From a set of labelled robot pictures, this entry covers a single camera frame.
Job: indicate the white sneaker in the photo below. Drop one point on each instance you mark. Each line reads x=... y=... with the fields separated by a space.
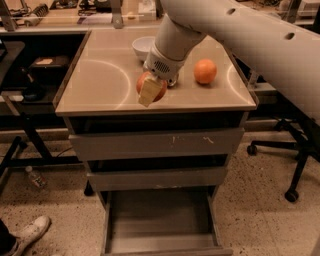
x=29 y=234

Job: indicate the white bowl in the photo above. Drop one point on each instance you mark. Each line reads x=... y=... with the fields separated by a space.
x=142 y=46

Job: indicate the red apple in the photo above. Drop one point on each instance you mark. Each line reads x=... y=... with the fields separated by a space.
x=141 y=83

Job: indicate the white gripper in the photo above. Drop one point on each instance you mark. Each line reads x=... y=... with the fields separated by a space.
x=162 y=67

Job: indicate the orange fruit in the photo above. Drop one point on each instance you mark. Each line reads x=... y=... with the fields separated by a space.
x=205 y=71

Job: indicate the black joystick device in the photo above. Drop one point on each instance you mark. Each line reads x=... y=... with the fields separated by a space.
x=33 y=91

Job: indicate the bottom open grey drawer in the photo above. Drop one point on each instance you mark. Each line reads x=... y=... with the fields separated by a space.
x=164 y=222

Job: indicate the grey drawer cabinet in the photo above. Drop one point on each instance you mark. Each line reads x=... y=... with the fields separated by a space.
x=102 y=96

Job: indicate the plastic water bottle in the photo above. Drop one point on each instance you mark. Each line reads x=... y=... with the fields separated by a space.
x=35 y=177

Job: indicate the crushed soda can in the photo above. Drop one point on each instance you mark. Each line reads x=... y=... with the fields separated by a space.
x=172 y=81

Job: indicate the top grey drawer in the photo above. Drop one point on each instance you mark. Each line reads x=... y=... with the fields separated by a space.
x=134 y=145

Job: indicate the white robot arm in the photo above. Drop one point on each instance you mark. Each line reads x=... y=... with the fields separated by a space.
x=285 y=55

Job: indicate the black box with label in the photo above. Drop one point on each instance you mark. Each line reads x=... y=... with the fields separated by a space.
x=49 y=66

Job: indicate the middle grey drawer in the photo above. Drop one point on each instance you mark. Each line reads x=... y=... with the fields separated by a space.
x=157 y=179

